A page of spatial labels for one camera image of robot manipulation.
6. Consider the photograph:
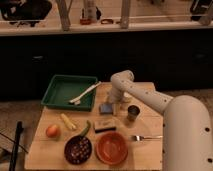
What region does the red bowl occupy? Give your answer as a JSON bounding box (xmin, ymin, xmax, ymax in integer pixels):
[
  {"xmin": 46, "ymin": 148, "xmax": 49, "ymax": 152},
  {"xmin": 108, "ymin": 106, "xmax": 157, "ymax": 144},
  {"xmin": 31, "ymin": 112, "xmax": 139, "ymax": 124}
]
[{"xmin": 95, "ymin": 131, "xmax": 128, "ymax": 165}]

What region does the black pole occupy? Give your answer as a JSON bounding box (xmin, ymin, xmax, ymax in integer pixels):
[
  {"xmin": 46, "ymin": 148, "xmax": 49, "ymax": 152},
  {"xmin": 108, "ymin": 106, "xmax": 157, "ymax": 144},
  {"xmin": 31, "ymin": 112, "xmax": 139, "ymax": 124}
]
[{"xmin": 9, "ymin": 121, "xmax": 23, "ymax": 171}]

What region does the blue sponge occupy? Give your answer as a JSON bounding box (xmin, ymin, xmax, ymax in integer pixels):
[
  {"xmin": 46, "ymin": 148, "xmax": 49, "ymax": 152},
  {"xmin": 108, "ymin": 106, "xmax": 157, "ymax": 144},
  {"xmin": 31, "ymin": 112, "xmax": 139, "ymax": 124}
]
[{"xmin": 99, "ymin": 103, "xmax": 113, "ymax": 114}]

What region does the silver fork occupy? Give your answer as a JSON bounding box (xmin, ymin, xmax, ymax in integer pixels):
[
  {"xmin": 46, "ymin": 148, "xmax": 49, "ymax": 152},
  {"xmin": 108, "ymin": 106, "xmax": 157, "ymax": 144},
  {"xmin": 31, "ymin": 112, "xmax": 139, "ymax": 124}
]
[{"xmin": 131, "ymin": 135, "xmax": 163, "ymax": 141}]

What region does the yellow corn cob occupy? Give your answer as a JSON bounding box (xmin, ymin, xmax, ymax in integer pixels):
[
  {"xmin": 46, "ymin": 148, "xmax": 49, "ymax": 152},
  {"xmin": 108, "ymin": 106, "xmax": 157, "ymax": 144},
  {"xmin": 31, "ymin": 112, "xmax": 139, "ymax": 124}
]
[{"xmin": 61, "ymin": 113, "xmax": 77, "ymax": 130}]

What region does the red round object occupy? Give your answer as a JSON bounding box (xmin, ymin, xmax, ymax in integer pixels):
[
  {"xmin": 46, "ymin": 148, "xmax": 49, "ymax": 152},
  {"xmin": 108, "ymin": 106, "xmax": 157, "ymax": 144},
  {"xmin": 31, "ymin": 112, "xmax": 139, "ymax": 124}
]
[{"xmin": 80, "ymin": 18, "xmax": 92, "ymax": 25}]

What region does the green plastic tray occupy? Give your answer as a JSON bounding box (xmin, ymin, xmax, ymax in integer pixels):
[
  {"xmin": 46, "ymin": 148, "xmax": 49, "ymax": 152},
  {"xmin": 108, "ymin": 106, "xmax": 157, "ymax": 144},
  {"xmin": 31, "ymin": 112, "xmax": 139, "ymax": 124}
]
[{"xmin": 41, "ymin": 75, "xmax": 98, "ymax": 111}]

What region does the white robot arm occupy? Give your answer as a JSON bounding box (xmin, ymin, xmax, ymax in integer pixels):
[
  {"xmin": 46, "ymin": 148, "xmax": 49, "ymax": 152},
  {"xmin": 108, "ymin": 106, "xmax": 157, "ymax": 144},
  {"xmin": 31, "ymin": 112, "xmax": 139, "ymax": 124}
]
[{"xmin": 108, "ymin": 70, "xmax": 213, "ymax": 171}]

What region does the dark metal cup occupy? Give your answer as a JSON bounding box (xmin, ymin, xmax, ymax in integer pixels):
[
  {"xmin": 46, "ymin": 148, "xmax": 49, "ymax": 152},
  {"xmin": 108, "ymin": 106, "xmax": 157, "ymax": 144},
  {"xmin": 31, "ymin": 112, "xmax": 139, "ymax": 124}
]
[{"xmin": 127, "ymin": 105, "xmax": 140, "ymax": 121}]

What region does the white lidded cup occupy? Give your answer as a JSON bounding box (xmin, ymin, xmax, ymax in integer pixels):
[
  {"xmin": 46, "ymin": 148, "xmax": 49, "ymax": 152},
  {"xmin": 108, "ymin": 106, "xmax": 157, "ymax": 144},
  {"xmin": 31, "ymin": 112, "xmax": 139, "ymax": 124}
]
[{"xmin": 122, "ymin": 93, "xmax": 132, "ymax": 103}]

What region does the orange fruit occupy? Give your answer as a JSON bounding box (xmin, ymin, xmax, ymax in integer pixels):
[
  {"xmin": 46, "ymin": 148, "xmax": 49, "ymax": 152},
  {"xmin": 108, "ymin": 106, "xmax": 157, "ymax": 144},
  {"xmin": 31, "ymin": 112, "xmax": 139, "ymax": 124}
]
[{"xmin": 46, "ymin": 124, "xmax": 60, "ymax": 138}]

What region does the white dish brush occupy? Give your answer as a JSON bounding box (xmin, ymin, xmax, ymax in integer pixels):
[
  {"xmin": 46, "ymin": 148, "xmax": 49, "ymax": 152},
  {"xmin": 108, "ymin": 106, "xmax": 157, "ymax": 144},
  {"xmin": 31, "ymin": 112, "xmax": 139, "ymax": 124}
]
[{"xmin": 69, "ymin": 81, "xmax": 101, "ymax": 105}]

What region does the white bottle on shelf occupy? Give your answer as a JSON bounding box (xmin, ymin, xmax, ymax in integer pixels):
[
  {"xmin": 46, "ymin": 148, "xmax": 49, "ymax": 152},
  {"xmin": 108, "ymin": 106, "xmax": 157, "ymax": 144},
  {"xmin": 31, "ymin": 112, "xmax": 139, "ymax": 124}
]
[{"xmin": 83, "ymin": 0, "xmax": 97, "ymax": 22}]

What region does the black office chair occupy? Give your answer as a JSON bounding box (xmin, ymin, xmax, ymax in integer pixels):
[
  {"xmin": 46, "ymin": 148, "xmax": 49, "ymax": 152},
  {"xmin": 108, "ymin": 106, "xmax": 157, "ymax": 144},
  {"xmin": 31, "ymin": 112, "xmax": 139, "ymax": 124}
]
[{"xmin": 0, "ymin": 0, "xmax": 52, "ymax": 27}]

